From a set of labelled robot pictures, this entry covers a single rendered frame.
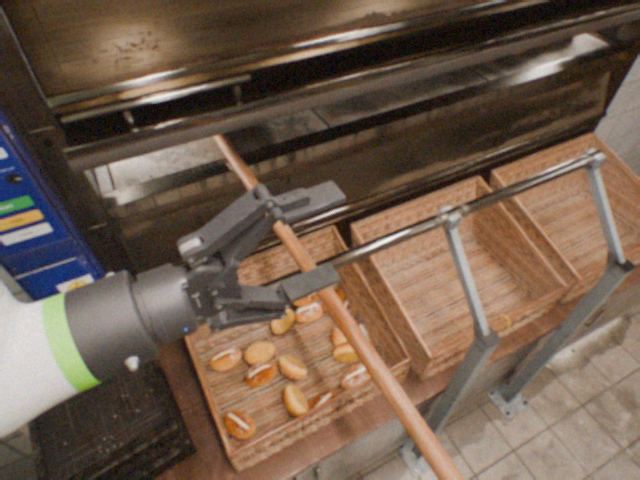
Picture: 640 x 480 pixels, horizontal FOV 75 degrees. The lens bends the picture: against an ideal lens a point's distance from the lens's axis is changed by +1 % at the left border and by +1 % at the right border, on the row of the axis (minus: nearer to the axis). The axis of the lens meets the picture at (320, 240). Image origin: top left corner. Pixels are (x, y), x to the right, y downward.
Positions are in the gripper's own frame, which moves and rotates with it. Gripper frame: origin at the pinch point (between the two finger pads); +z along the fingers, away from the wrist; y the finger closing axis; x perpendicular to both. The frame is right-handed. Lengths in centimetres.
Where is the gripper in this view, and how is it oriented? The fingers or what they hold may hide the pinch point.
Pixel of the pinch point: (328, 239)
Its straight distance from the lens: 47.7
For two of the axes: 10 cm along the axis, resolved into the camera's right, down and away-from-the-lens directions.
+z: 8.8, -3.5, 3.1
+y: 0.0, 6.7, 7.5
